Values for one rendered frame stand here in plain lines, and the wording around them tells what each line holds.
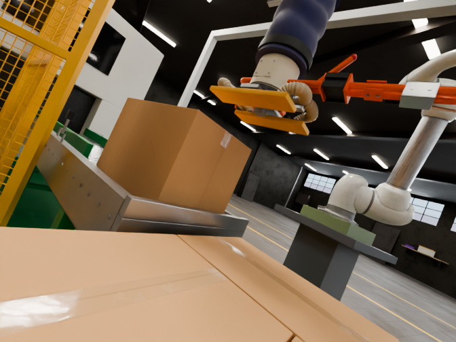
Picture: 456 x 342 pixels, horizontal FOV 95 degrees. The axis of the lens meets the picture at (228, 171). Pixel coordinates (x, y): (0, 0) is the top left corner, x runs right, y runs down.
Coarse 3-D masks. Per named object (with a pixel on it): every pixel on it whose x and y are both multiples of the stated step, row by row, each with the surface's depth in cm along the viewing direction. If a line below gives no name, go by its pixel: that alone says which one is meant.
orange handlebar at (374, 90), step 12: (312, 84) 72; (360, 84) 63; (372, 84) 61; (384, 84) 60; (396, 84) 58; (360, 96) 67; (372, 96) 64; (384, 96) 63; (396, 96) 61; (444, 96) 55; (252, 108) 119
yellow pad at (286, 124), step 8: (240, 112) 96; (248, 112) 94; (248, 120) 99; (256, 120) 94; (264, 120) 90; (272, 120) 86; (280, 120) 84; (288, 120) 82; (296, 120) 80; (280, 128) 91; (288, 128) 87; (296, 128) 83; (304, 128) 81
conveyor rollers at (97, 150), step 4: (84, 136) 235; (88, 140) 215; (92, 140) 227; (96, 144) 214; (96, 148) 182; (100, 148) 193; (92, 152) 149; (96, 152) 158; (100, 152) 169; (92, 156) 133; (96, 156) 142; (92, 160) 124; (96, 160) 127
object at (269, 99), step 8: (216, 88) 81; (224, 88) 79; (232, 88) 76; (240, 88) 74; (224, 96) 84; (232, 96) 80; (240, 96) 77; (248, 96) 74; (256, 96) 71; (264, 96) 68; (272, 96) 66; (280, 96) 64; (288, 96) 64; (240, 104) 85; (248, 104) 81; (256, 104) 78; (264, 104) 75; (272, 104) 72; (280, 104) 69; (288, 104) 67
